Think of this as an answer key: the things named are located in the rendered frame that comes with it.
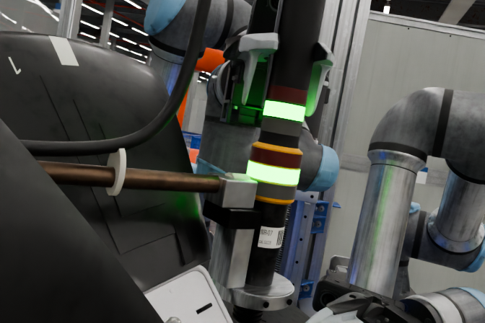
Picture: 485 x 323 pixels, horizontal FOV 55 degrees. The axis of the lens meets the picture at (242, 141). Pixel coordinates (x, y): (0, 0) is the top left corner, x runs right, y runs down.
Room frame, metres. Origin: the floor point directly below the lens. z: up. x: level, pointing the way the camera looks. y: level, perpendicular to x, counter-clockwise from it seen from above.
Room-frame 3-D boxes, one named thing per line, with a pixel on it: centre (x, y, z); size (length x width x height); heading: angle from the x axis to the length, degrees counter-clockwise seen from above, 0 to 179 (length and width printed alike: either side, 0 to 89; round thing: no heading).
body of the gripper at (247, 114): (0.51, -0.01, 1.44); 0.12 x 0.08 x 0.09; 10
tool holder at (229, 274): (0.38, -0.02, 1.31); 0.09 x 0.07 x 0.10; 125
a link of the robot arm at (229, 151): (0.67, 0.01, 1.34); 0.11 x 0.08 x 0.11; 115
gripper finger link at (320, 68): (0.41, -0.05, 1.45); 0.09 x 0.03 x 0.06; 19
